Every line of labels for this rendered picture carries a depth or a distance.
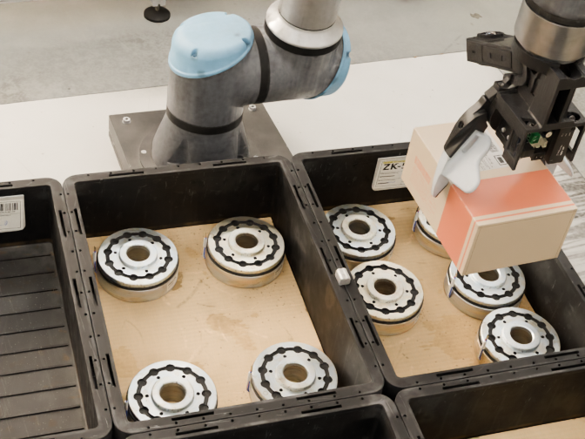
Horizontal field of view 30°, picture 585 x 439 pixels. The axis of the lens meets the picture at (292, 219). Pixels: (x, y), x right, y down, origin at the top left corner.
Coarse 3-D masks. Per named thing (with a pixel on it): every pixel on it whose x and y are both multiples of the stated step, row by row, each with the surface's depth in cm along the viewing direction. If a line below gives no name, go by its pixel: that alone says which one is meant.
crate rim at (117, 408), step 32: (224, 160) 143; (256, 160) 144; (288, 160) 145; (64, 192) 135; (320, 256) 133; (96, 288) 125; (96, 320) 121; (352, 320) 126; (192, 416) 114; (224, 416) 114
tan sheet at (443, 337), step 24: (408, 216) 155; (408, 240) 151; (408, 264) 148; (432, 264) 148; (432, 288) 145; (432, 312) 142; (456, 312) 143; (384, 336) 138; (408, 336) 139; (432, 336) 139; (456, 336) 140; (408, 360) 136; (432, 360) 136; (456, 360) 137
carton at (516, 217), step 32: (416, 128) 121; (448, 128) 122; (416, 160) 122; (416, 192) 123; (448, 192) 116; (480, 192) 115; (512, 192) 115; (544, 192) 116; (448, 224) 117; (480, 224) 111; (512, 224) 113; (544, 224) 115; (480, 256) 115; (512, 256) 117; (544, 256) 119
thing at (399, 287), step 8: (368, 280) 140; (376, 280) 140; (384, 280) 141; (392, 280) 140; (368, 288) 139; (400, 288) 139; (376, 296) 138; (384, 296) 138; (392, 296) 138; (400, 296) 139
